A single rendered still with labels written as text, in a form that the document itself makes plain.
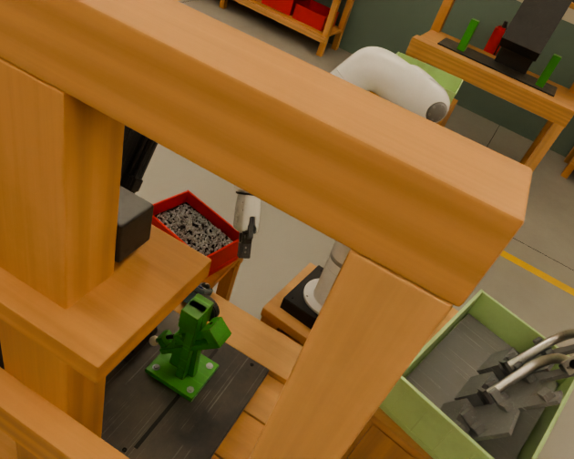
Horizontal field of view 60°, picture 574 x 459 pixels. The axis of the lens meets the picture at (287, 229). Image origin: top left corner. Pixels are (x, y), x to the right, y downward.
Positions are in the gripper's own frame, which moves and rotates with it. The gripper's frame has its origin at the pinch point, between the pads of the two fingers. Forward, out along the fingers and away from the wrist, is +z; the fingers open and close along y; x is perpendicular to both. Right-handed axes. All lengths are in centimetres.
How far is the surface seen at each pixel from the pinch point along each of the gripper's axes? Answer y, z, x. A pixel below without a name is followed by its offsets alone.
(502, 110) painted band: -363, -117, 385
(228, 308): -20.3, 22.2, 2.1
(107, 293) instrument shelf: 57, -3, -33
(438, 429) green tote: 16, 46, 58
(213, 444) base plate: 15.3, 45.9, -6.6
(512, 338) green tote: -13, 30, 108
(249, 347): -8.2, 30.3, 6.6
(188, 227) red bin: -53, 2, -8
